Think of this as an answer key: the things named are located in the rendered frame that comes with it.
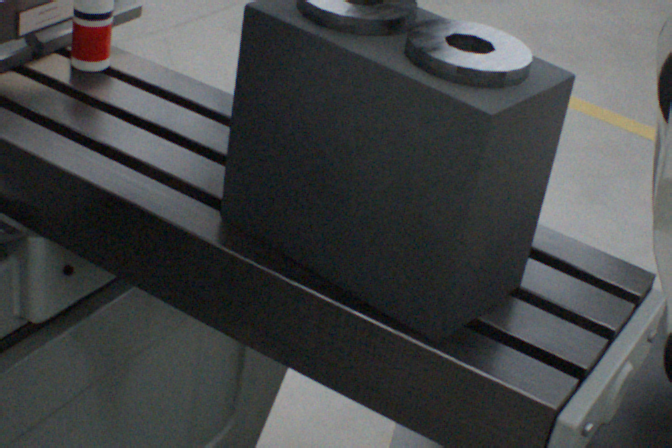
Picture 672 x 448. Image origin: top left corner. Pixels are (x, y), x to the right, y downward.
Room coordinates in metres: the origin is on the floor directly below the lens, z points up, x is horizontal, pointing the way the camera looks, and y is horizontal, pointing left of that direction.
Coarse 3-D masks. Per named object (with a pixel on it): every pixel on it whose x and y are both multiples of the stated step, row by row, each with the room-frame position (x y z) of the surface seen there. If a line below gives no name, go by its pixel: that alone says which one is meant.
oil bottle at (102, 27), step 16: (80, 0) 1.03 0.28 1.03; (96, 0) 1.03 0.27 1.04; (112, 0) 1.05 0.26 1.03; (80, 16) 1.03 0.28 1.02; (96, 16) 1.03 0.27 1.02; (112, 16) 1.05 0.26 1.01; (80, 32) 1.03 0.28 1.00; (96, 32) 1.03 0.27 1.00; (80, 48) 1.03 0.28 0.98; (96, 48) 1.03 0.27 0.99; (80, 64) 1.03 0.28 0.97; (96, 64) 1.03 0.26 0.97
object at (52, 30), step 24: (0, 0) 1.02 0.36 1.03; (24, 0) 1.05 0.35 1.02; (48, 0) 1.08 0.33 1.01; (72, 0) 1.11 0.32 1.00; (120, 0) 1.18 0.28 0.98; (0, 24) 1.02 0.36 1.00; (24, 24) 1.05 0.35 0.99; (48, 24) 1.08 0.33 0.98; (120, 24) 1.16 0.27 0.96; (0, 48) 1.01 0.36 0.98; (24, 48) 1.03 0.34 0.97; (48, 48) 1.06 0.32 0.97; (0, 72) 1.00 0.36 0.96
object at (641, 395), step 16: (656, 336) 1.32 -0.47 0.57; (656, 352) 1.28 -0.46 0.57; (640, 368) 1.24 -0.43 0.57; (656, 368) 1.24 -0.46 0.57; (640, 384) 1.20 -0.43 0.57; (656, 384) 1.20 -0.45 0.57; (624, 400) 1.16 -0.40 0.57; (640, 400) 1.16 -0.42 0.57; (656, 400) 1.17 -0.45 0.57; (624, 416) 1.13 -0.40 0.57; (640, 416) 1.13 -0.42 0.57; (656, 416) 1.14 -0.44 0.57; (608, 432) 1.09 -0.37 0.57; (624, 432) 1.09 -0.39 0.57; (640, 432) 1.10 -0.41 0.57; (656, 432) 1.10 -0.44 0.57
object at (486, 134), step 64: (256, 0) 0.81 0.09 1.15; (320, 0) 0.79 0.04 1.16; (384, 0) 0.82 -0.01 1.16; (256, 64) 0.79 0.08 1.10; (320, 64) 0.76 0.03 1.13; (384, 64) 0.73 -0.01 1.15; (448, 64) 0.72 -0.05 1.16; (512, 64) 0.74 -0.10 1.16; (256, 128) 0.78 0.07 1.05; (320, 128) 0.75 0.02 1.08; (384, 128) 0.72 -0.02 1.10; (448, 128) 0.69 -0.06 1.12; (512, 128) 0.70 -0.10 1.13; (256, 192) 0.78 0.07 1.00; (320, 192) 0.75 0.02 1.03; (384, 192) 0.72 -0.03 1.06; (448, 192) 0.69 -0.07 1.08; (512, 192) 0.72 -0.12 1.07; (320, 256) 0.74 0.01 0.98; (384, 256) 0.71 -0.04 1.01; (448, 256) 0.68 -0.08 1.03; (512, 256) 0.75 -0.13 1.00; (448, 320) 0.68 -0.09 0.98
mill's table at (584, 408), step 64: (64, 64) 1.04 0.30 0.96; (128, 64) 1.06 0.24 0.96; (0, 128) 0.89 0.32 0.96; (64, 128) 0.92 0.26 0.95; (128, 128) 0.93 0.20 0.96; (192, 128) 0.95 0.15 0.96; (0, 192) 0.87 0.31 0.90; (64, 192) 0.84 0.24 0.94; (128, 192) 0.82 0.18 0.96; (192, 192) 0.85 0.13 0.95; (128, 256) 0.80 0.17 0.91; (192, 256) 0.77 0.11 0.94; (256, 256) 0.75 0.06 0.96; (576, 256) 0.84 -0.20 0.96; (256, 320) 0.74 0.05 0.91; (320, 320) 0.72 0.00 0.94; (384, 320) 0.70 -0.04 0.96; (512, 320) 0.73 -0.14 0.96; (576, 320) 0.75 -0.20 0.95; (640, 320) 0.77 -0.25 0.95; (384, 384) 0.69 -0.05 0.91; (448, 384) 0.66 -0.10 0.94; (512, 384) 0.65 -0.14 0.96; (576, 384) 0.66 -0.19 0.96
